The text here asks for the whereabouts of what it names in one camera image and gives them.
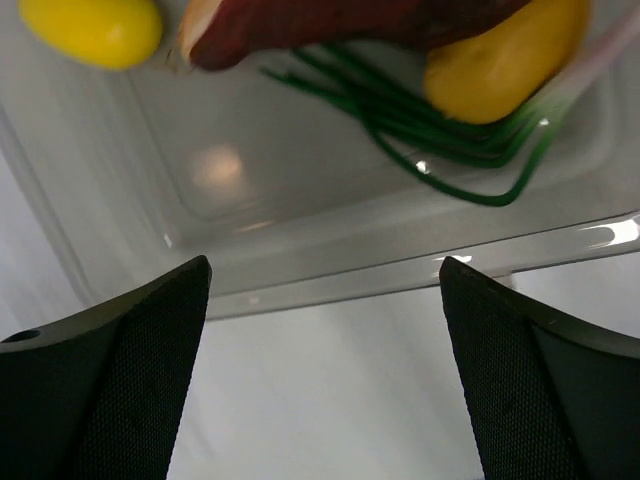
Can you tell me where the red meat slice toy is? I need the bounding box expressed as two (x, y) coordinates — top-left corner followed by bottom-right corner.
(176, 0), (525, 71)

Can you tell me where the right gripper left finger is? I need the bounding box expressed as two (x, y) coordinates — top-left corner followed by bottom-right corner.
(1, 256), (211, 479)

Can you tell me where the clear plastic tray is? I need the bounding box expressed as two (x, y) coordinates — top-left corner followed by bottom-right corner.
(1, 1), (639, 318)

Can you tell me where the yellow lemon toy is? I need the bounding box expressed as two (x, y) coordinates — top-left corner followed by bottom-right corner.
(423, 0), (591, 125)

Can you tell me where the yellow mango toy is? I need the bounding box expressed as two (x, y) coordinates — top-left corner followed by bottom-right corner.
(17, 1), (163, 71)

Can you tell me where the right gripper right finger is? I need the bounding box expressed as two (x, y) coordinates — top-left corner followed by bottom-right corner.
(439, 257), (639, 479)

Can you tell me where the green onion toy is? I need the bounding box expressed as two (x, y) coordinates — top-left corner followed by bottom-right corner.
(259, 0), (631, 207)

